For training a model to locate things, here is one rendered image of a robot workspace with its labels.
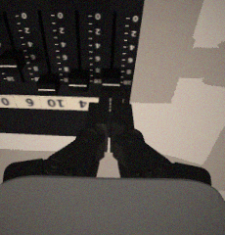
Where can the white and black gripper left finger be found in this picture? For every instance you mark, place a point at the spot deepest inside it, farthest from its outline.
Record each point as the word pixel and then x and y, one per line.
pixel 78 157

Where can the black lighting desk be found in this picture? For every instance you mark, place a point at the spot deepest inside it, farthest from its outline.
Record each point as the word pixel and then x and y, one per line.
pixel 63 44

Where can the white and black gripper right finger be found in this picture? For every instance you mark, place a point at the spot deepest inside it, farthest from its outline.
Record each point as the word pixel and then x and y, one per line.
pixel 141 160

